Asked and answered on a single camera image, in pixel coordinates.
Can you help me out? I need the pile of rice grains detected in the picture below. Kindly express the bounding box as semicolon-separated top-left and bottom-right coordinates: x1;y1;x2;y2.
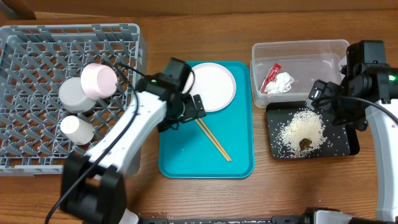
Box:
270;107;349;156

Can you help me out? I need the teal plastic tray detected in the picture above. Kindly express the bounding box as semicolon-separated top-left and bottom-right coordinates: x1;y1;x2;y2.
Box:
159;61;254;179

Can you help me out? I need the red snack wrapper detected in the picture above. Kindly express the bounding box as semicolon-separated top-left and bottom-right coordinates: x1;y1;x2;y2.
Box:
259;63;282;94

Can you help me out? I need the wooden chopstick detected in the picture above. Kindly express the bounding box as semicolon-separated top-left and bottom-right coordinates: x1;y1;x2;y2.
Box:
198;118;233;161
195;119;231;162

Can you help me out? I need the black plastic tray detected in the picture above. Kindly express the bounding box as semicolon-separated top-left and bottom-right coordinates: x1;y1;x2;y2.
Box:
266;100;361;160

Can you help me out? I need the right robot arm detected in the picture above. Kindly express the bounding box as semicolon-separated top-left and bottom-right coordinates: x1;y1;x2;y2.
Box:
306;40;397;223

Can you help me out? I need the white tissue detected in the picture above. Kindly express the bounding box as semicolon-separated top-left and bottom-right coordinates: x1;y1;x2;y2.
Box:
265;72;295;94

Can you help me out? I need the brown food lump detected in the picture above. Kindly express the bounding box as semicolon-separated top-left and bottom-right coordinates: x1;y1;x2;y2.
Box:
299;138;312;151

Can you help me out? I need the clear plastic bin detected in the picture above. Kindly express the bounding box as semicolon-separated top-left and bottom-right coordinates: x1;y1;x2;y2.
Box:
250;39;349;108

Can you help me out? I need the grey plastic dish rack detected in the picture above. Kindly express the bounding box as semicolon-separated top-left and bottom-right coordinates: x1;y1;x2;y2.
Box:
1;23;148;176

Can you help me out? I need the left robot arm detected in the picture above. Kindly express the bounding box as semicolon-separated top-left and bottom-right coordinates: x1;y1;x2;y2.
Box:
46;58;206;223

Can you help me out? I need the large white plate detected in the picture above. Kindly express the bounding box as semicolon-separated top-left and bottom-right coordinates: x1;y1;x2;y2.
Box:
183;62;236;112

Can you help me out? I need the small white dish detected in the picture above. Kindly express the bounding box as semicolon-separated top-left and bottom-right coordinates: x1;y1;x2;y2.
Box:
80;63;118;100

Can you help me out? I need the white cup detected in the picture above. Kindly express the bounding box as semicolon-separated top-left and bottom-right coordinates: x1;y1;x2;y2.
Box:
60;115;94;145

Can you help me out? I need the grey bowl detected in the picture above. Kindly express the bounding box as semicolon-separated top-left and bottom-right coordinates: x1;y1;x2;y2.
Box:
58;77;96;113

